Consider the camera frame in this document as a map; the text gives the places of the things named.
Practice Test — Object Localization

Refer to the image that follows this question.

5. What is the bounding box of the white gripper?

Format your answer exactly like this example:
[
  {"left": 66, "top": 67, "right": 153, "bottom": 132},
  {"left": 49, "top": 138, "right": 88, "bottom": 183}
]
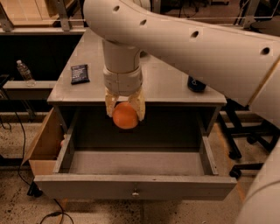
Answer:
[{"left": 103, "top": 66, "right": 145, "bottom": 121}]

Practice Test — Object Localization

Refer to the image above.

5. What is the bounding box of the orange fruit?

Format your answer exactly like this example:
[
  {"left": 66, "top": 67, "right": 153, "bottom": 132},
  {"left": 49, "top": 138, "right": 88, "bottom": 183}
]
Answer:
[{"left": 113, "top": 101, "right": 138, "bottom": 130}]

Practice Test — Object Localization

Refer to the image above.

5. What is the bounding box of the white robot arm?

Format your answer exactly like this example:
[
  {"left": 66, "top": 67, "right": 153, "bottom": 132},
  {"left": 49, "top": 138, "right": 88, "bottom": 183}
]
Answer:
[{"left": 84, "top": 0, "right": 280, "bottom": 128}]

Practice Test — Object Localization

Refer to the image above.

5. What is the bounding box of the metal drawer knob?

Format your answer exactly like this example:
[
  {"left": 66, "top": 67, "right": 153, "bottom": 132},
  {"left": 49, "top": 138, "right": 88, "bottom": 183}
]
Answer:
[{"left": 131, "top": 183, "right": 139, "bottom": 198}]

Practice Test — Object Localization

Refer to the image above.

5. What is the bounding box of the open grey top drawer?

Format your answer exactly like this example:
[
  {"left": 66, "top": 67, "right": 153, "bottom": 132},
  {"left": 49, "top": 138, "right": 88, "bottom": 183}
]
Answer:
[{"left": 35, "top": 110, "right": 236, "bottom": 200}]

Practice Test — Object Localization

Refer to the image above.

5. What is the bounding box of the grey wooden cabinet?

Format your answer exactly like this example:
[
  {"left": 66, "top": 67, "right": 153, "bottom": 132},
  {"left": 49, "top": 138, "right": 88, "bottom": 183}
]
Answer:
[{"left": 46, "top": 27, "right": 228, "bottom": 138}]

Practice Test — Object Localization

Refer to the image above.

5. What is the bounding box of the dark blue snack packet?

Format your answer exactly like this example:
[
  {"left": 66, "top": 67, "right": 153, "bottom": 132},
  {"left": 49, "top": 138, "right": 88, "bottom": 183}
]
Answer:
[{"left": 71, "top": 65, "right": 89, "bottom": 85}]

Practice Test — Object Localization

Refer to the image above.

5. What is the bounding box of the blue pepsi can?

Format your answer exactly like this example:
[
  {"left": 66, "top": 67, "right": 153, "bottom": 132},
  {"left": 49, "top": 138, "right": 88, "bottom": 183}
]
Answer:
[{"left": 187, "top": 76, "right": 206, "bottom": 92}]

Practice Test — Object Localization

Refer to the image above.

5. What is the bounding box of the grey metal side shelf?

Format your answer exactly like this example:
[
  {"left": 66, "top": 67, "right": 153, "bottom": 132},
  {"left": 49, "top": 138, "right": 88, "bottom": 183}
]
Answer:
[{"left": 3, "top": 80, "right": 56, "bottom": 100}]

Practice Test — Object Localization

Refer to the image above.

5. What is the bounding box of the clear plastic water bottle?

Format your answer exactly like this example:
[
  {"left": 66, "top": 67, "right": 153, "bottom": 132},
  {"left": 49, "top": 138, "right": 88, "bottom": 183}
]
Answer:
[{"left": 17, "top": 60, "right": 36, "bottom": 87}]

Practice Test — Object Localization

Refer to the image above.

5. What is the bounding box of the black office chair base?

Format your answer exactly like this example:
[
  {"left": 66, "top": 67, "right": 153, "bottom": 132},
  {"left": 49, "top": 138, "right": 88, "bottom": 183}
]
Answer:
[{"left": 218, "top": 99, "right": 280, "bottom": 180}]

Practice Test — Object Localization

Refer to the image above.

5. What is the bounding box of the black power cable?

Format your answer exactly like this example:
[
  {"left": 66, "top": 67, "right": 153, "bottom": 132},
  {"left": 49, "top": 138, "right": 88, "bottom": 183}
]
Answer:
[{"left": 0, "top": 87, "right": 75, "bottom": 224}]

